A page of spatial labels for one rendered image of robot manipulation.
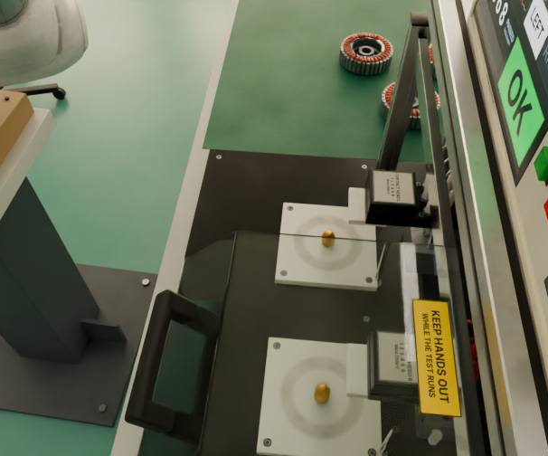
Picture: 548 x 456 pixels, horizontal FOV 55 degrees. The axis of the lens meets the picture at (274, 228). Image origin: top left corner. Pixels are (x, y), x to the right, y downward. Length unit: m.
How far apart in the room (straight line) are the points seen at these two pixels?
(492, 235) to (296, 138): 0.63
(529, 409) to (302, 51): 0.99
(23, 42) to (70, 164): 1.29
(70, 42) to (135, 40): 1.76
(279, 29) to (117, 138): 1.07
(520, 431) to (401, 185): 0.42
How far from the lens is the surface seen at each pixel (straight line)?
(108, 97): 2.40
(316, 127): 1.04
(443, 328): 0.45
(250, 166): 0.94
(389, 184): 0.72
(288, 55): 1.22
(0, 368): 1.73
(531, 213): 0.44
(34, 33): 0.90
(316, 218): 0.85
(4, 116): 1.11
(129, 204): 1.95
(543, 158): 0.41
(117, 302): 1.71
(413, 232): 0.80
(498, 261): 0.43
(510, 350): 0.40
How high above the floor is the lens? 1.45
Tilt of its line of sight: 53 degrees down
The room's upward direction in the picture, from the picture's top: straight up
